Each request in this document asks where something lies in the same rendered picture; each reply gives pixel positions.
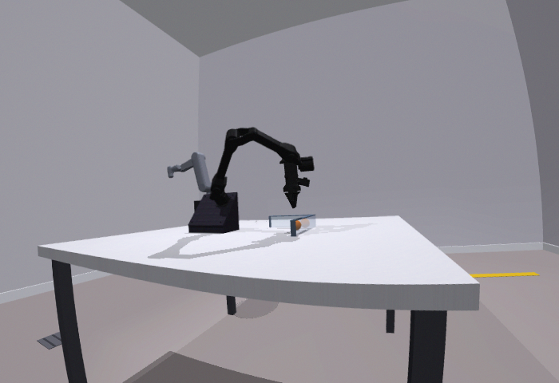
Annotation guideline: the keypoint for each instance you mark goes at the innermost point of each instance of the clear v-shaped low wall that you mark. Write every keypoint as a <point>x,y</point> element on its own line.
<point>292,222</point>

